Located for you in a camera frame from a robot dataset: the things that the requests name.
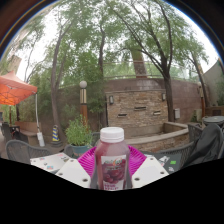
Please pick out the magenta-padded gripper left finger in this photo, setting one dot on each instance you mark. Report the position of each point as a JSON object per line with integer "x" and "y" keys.
{"x": 75, "y": 171}

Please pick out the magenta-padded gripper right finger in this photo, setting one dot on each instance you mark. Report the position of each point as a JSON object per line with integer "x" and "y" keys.
{"x": 146, "y": 170}

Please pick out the pink juice bottle white cap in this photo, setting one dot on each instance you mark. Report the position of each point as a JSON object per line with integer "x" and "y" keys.
{"x": 112, "y": 160}

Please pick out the black laptop with stickers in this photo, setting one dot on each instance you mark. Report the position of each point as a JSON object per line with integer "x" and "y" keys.
{"x": 166, "y": 161}

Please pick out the potted green plant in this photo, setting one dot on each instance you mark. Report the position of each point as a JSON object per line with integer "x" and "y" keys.
{"x": 78, "y": 133}

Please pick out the blue yellow striped cone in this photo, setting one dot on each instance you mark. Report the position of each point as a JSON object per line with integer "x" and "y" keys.
{"x": 55, "y": 135}

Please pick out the black backpack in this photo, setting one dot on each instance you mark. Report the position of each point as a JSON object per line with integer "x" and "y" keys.
{"x": 206, "y": 145}

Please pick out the dark-trunked large tree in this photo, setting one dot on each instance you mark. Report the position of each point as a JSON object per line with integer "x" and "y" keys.
{"x": 169, "y": 100}

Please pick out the slender leaning tree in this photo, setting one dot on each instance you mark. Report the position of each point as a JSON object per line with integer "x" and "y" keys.
{"x": 55, "y": 100}

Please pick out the round dark patio table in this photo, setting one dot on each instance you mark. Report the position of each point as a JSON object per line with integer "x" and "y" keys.
{"x": 215, "y": 120}

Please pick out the orange canopy tent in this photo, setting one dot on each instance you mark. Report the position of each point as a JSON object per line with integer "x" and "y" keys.
{"x": 15, "y": 88}

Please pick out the grey wall utility box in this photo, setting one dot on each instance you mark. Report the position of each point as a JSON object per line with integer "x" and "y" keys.
{"x": 177, "y": 113}

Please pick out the globe-topped lamp post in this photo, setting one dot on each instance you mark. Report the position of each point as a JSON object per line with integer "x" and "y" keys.
{"x": 83, "y": 100}

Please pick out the black wall lantern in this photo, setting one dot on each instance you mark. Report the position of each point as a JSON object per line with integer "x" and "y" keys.
{"x": 111, "y": 100}
{"x": 163, "y": 96}

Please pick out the wooden lamp post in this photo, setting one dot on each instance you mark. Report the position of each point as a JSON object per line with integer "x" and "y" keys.
{"x": 202, "y": 100}

